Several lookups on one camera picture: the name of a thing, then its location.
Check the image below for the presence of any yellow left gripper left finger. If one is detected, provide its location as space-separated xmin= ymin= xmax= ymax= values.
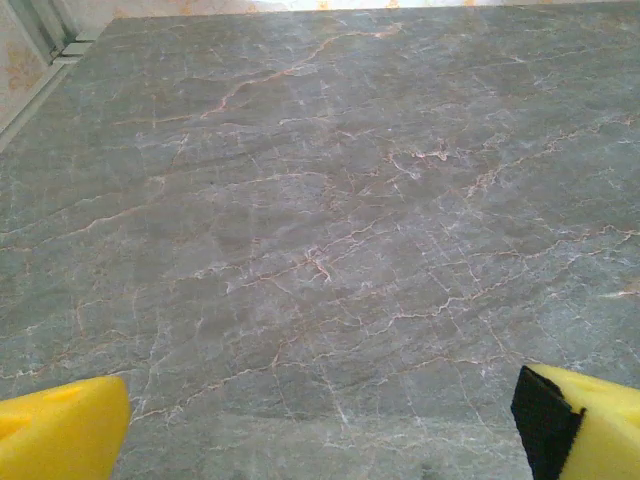
xmin=0 ymin=374 xmax=133 ymax=480

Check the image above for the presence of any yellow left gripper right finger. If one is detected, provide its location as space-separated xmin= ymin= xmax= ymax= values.
xmin=509 ymin=363 xmax=640 ymax=480

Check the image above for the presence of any aluminium side rail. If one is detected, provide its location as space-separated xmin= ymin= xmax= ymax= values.
xmin=0 ymin=42 xmax=96 ymax=151

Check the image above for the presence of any aluminium frame post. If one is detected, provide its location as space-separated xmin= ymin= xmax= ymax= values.
xmin=17 ymin=0 xmax=96 ymax=64

